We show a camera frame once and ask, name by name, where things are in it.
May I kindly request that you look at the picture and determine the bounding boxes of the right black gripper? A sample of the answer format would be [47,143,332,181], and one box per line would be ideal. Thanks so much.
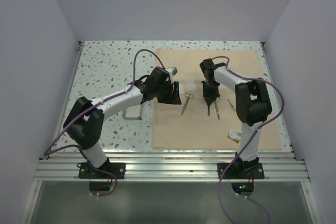
[202,80,221,104]

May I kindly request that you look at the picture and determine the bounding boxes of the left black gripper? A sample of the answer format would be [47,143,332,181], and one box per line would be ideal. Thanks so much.
[155,80,181,104]

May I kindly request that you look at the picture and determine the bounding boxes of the short pointed scissors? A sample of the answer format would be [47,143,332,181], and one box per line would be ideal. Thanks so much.
[214,101,220,120]

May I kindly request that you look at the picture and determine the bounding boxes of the long surgical scissors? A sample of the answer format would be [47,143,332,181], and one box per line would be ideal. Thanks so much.
[181,92,194,115]

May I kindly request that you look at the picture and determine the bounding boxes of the white gauze pad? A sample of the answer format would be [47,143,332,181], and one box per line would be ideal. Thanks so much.
[179,84,184,94]
[185,79,197,92]

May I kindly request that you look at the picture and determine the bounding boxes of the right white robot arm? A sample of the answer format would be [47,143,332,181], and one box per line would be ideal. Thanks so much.
[199,59,272,178]

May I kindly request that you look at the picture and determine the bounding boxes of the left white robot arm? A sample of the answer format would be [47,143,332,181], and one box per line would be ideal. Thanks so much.
[63,67,182,178]

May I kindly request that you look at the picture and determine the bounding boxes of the beige surgical cloth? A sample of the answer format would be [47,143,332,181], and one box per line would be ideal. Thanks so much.
[152,48,284,150]

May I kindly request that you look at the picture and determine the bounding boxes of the sealed blade packet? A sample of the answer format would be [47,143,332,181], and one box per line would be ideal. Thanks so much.
[228,129,242,143]

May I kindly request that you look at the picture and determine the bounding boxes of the metal instrument tray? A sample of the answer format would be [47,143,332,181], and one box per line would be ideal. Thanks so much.
[123,104,142,120]

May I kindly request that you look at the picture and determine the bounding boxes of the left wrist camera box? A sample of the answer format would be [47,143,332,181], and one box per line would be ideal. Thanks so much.
[166,67,177,76]

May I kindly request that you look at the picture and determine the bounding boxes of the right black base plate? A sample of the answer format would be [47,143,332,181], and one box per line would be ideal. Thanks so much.
[223,163,265,179]

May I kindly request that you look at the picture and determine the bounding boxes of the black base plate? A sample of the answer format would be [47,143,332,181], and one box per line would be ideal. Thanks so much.
[223,163,265,179]
[77,162,126,179]

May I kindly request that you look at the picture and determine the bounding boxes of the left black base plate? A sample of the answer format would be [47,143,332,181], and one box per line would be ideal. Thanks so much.
[77,162,126,179]

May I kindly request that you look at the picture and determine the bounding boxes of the aluminium mounting rail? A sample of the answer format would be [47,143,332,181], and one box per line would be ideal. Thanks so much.
[34,152,310,182]

